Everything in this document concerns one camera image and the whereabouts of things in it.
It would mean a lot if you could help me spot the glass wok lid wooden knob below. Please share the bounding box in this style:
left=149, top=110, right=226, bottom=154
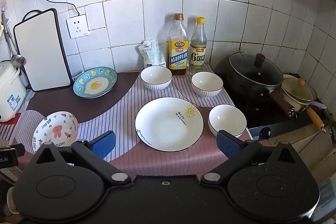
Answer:
left=229, top=52, right=283, bottom=88

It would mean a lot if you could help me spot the cream pan glass lid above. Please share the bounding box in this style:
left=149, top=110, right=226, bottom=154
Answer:
left=282, top=78, right=318, bottom=104

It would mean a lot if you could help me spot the large white sun plate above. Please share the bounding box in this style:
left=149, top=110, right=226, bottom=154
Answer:
left=135, top=97, right=204, bottom=152

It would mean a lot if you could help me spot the pink bear print plate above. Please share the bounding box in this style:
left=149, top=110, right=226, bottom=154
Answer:
left=32, top=111, right=79, bottom=154

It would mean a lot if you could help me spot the white rice cooker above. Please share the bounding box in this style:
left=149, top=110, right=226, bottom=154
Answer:
left=0, top=60, right=27, bottom=122

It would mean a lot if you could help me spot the white wall socket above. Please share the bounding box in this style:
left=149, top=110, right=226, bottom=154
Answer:
left=66, top=13, right=90, bottom=39

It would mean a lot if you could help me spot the white cutting board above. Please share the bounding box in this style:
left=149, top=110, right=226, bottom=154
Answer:
left=13, top=8, right=73, bottom=92

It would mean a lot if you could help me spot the black wok wooden handle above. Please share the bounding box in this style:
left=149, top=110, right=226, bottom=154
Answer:
left=227, top=52, right=298, bottom=118

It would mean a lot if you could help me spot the cooking wine bottle yellow label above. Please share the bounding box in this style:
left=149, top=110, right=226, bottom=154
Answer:
left=168, top=13, right=189, bottom=76

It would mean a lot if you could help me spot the white plastic packet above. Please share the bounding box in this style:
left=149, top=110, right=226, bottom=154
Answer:
left=138, top=38, right=167, bottom=69

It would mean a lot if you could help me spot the metal ladle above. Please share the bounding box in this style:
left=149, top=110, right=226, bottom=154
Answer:
left=1, top=11, right=27, bottom=68

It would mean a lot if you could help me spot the black gas stove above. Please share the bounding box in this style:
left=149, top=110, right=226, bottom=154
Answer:
left=215, top=67, right=315, bottom=141

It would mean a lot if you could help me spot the blue fried egg plate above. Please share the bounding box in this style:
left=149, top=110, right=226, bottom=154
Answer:
left=73, top=67, right=118, bottom=98

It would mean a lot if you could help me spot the red mat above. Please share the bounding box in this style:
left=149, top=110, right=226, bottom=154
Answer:
left=0, top=112, right=22, bottom=123

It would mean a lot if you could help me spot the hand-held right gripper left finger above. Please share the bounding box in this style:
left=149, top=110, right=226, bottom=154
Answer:
left=34, top=130, right=132, bottom=188

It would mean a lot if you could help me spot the striped table mat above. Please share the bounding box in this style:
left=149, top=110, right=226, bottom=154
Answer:
left=0, top=67, right=252, bottom=177

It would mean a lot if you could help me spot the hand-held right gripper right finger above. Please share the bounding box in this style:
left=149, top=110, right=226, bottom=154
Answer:
left=201, top=130, right=300, bottom=187

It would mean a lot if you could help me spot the clear vinegar bottle yellow cap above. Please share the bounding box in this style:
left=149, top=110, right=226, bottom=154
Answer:
left=189, top=17, right=208, bottom=73

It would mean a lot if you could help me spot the white ribbed bowl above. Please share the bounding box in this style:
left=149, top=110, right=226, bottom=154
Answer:
left=140, top=65, right=173, bottom=91
left=191, top=71, right=223, bottom=98

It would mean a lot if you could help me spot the cream pan wooden handle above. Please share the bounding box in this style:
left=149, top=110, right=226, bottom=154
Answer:
left=282, top=77, right=327, bottom=133

